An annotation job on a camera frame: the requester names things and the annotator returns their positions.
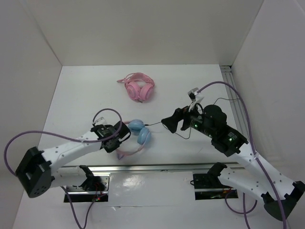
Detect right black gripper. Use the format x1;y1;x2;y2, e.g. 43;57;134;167
161;100;214;137

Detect thin black headphone cable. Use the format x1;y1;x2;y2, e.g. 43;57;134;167
144;97;241;140

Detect blue pink cat-ear headphones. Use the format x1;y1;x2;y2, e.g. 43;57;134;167
116;119;152;160

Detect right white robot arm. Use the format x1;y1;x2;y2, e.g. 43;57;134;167
161;105;305;221

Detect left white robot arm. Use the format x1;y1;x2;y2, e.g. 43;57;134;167
15;123;131;198

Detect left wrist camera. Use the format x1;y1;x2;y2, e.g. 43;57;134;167
92;117;107;126

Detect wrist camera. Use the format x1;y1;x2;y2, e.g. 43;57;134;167
188;88;204;112
92;117;107;126

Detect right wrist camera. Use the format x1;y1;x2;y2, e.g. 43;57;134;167
188;88;204;112

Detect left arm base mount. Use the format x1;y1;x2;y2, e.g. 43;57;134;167
66;173;110;203

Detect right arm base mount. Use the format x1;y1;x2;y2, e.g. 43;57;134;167
190;173;238;200

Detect aluminium front rail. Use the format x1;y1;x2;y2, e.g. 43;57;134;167
85;162;241;174

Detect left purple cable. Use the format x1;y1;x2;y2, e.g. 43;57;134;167
4;108;124;229

